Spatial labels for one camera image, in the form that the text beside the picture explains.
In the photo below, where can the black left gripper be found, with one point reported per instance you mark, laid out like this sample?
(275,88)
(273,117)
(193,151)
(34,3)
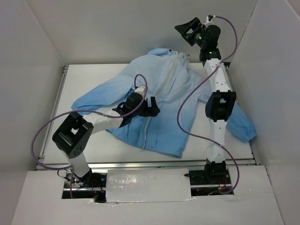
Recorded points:
(153,110)

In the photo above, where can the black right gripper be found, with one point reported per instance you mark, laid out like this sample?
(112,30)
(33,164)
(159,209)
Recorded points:
(195,34)

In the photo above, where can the light blue zip jacket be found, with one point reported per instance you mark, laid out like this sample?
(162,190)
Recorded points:
(176,88)

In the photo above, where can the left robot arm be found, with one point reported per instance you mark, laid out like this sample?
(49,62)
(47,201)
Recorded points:
(73,134)

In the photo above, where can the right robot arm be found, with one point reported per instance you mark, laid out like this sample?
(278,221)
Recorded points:
(220,105)

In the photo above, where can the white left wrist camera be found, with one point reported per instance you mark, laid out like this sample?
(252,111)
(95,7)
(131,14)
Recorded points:
(142,90)

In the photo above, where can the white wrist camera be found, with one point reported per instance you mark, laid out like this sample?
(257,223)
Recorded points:
(142,90)
(209,20)

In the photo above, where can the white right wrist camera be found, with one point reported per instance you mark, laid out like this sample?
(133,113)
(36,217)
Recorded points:
(209,20)

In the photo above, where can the aluminium rail frame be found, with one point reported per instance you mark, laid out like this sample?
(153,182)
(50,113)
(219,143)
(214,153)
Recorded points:
(104,151)

